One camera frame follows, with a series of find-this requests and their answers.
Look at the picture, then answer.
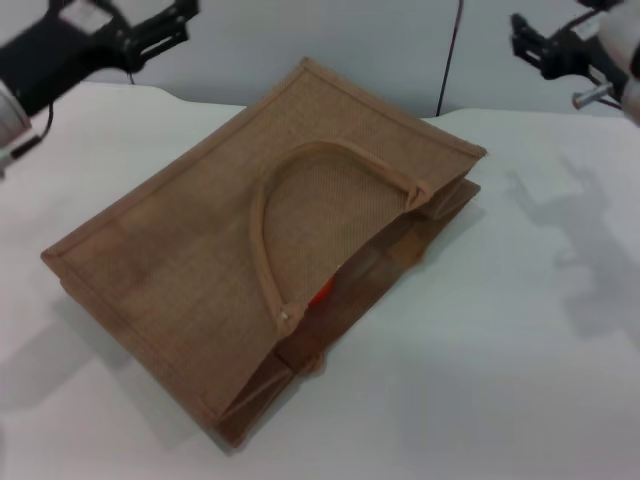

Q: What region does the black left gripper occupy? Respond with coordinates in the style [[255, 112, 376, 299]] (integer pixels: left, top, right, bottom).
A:
[[0, 0, 202, 115]]

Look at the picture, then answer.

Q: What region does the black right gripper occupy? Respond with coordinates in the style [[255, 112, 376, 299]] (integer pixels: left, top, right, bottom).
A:
[[509, 8, 632, 87]]

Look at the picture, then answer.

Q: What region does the brown jute handbag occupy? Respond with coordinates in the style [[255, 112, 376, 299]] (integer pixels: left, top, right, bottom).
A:
[[40, 56, 487, 449]]

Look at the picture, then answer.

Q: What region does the orange toy fruit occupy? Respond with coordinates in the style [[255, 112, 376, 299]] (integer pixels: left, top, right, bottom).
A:
[[309, 278, 336, 307]]

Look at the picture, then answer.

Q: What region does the silver bolt on right gripper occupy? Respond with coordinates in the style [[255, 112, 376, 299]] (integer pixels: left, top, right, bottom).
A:
[[571, 81, 614, 109]]

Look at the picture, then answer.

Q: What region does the thin dark wall cable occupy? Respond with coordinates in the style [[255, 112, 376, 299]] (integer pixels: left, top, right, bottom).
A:
[[435, 0, 467, 118]]

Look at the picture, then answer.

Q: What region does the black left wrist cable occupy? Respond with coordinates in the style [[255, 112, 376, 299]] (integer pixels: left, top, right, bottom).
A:
[[0, 99, 57, 167]]

